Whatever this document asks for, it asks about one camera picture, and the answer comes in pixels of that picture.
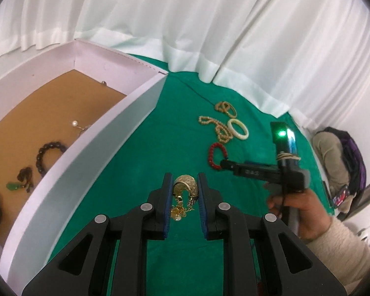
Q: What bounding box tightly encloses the green embroidered tablecloth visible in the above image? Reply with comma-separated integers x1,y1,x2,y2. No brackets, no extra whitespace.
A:
47,53,336,296

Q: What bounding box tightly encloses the cream bead necklace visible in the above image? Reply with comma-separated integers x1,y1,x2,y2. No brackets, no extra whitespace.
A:
198,115,235,145

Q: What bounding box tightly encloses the green jade pendant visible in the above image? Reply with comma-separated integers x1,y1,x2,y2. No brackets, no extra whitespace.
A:
6,182,23,191

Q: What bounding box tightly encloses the white cardboard box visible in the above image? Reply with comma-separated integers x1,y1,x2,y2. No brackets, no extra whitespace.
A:
0,40,167,295

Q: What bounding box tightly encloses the pearl silver brooch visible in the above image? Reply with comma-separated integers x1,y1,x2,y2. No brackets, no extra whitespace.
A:
72,120,91,138

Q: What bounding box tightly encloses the right forearm cream sleeve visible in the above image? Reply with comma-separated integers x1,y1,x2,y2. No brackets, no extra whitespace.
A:
306,217,370,293

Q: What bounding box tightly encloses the dark bead bracelet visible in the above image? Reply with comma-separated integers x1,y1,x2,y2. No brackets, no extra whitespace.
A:
35,141,69,179

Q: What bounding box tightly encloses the white jade bangle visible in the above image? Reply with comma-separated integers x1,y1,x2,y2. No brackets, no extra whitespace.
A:
227,118,249,140

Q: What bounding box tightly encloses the gold pendant necklace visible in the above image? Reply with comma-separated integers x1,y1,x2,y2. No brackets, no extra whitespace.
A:
169,174,200,222

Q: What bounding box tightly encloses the gold bangle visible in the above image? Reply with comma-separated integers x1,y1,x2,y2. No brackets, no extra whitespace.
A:
222,102,237,118

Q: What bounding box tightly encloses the right hand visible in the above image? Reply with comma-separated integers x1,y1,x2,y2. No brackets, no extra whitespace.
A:
267,188,332,242

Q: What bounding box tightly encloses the white curtain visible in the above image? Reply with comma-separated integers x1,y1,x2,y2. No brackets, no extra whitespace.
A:
0,0,370,129

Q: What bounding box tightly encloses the red bead bracelet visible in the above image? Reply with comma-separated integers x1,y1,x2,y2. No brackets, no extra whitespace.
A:
207,142,229,170

